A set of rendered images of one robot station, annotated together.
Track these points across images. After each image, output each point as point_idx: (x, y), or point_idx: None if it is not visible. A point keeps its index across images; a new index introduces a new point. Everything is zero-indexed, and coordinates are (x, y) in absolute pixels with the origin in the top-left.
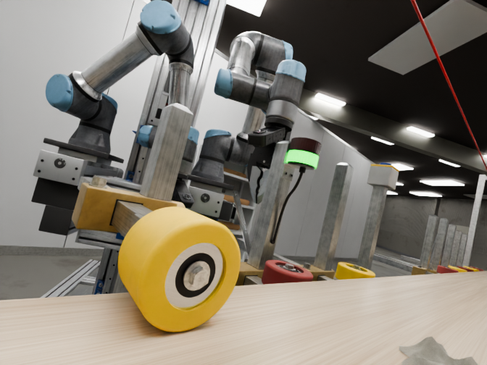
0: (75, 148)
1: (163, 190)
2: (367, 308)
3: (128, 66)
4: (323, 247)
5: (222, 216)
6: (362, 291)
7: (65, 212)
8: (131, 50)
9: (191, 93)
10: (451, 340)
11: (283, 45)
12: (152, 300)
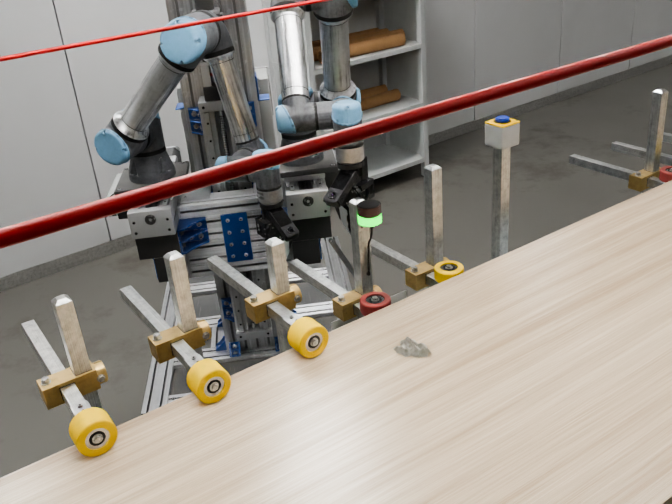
0: None
1: (284, 287)
2: (409, 319)
3: (168, 96)
4: (429, 246)
5: None
6: (423, 302)
7: None
8: (166, 83)
9: (233, 33)
10: (443, 327)
11: None
12: (304, 352)
